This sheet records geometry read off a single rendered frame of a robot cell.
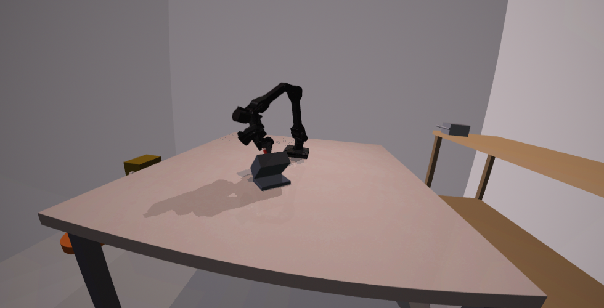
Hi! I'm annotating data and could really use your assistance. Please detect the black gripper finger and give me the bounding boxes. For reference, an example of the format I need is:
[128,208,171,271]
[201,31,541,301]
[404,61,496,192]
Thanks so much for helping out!
[247,131,262,151]
[262,141,273,153]

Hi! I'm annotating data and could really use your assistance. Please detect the grey sloped panel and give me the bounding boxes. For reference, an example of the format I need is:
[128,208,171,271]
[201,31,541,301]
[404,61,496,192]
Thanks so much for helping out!
[250,151,291,191]

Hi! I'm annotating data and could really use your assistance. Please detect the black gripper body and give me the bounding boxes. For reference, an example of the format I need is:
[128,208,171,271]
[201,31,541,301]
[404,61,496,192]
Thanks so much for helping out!
[244,121,274,145]

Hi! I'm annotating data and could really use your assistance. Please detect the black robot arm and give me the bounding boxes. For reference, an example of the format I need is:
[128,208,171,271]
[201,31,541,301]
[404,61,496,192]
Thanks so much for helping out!
[232,83,308,150]

